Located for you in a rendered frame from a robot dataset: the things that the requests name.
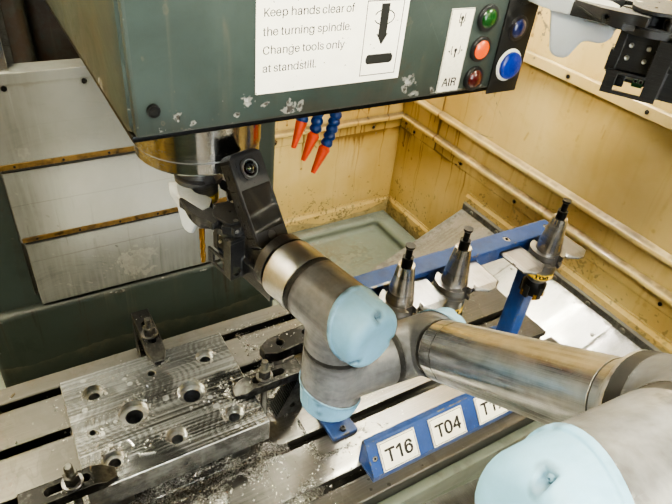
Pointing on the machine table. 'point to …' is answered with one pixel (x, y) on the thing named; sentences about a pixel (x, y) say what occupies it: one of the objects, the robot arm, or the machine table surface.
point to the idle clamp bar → (292, 343)
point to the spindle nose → (197, 150)
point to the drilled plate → (252, 420)
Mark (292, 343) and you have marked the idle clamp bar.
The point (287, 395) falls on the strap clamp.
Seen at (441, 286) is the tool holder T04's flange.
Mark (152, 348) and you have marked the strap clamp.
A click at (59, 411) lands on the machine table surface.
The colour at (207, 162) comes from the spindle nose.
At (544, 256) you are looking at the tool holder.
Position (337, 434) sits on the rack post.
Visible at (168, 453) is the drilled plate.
